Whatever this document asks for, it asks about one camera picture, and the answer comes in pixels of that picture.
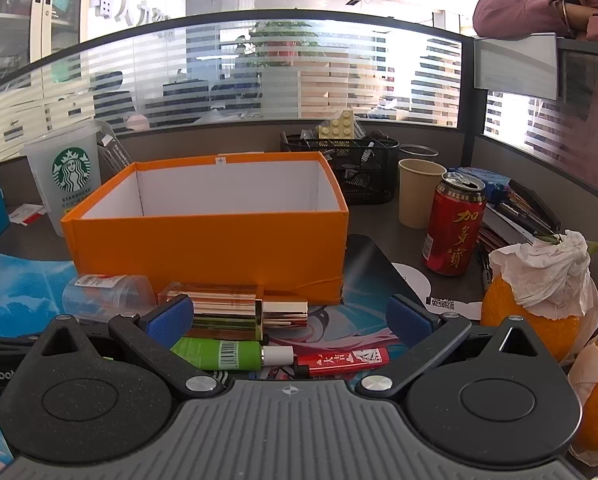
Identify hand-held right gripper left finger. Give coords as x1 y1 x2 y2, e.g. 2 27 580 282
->
36 294 227 401

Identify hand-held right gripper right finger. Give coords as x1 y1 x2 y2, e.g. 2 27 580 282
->
355 294 550 401

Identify gold lipstick case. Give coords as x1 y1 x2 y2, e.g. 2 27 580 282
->
157 282 310 343

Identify green tube white cap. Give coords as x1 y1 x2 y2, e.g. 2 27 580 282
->
170 337 295 372

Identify clear plastic bottle red label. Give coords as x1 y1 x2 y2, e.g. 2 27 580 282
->
62 274 157 323

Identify orange cardboard box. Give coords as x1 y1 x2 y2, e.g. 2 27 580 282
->
60 151 350 306

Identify red lighter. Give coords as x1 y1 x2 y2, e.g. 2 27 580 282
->
294 347 391 376

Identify white paper sheet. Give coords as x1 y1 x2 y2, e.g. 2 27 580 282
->
393 261 484 322

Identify printed blue mouse pad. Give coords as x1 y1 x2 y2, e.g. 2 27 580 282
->
0 232 432 468

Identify red drink can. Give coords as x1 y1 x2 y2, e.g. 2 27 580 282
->
421 171 487 277

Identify beige paper cup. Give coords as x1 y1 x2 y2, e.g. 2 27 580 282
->
398 158 447 229

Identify black mesh desk organizer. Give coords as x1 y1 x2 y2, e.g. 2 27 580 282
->
280 132 400 206

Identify crumpled white tissue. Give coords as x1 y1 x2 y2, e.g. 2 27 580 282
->
488 230 592 320

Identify stack of notebooks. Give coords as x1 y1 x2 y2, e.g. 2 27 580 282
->
476 177 562 261

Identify blue wipes packet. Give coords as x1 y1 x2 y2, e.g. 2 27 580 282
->
449 166 512 206

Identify white and red card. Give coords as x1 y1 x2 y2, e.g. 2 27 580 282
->
8 203 47 224

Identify clear glass jar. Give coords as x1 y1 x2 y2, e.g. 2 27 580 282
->
398 145 440 161

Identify clear plastic cup green logo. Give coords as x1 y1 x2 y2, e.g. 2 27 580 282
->
24 120 111 237

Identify yellow building block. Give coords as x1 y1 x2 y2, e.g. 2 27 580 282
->
318 110 356 139

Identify striped glass side partition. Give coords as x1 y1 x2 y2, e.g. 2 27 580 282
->
484 40 598 196

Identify potted green plant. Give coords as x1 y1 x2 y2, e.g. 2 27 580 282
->
251 22 325 68

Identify white glass-door cabinet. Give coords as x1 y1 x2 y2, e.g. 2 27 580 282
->
0 0 92 91

